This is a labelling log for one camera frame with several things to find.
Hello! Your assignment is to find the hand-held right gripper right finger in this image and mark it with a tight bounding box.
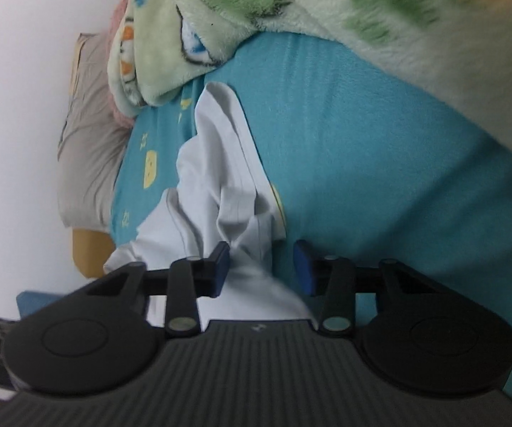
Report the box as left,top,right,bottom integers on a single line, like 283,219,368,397
292,239,462,338

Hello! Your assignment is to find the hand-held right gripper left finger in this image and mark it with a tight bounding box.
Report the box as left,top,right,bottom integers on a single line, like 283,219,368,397
74,241,231,337

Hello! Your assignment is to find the white garment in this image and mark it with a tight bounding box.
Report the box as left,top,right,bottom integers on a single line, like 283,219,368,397
103,82,321,326

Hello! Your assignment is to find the teal printed bed sheet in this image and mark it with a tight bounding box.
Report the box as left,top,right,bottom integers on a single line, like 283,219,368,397
105,31,512,410

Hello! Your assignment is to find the yellow-brown headboard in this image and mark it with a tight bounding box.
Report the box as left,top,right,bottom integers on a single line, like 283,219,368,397
71,228,117,282

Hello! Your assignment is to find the pink plush cloth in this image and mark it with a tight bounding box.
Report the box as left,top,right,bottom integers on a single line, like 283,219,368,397
105,0,140,131

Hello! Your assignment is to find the grey pillow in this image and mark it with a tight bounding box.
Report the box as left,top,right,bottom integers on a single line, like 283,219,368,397
57,32,134,232

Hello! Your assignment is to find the blue chair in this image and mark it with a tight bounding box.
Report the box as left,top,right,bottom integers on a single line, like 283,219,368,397
16,290,74,322

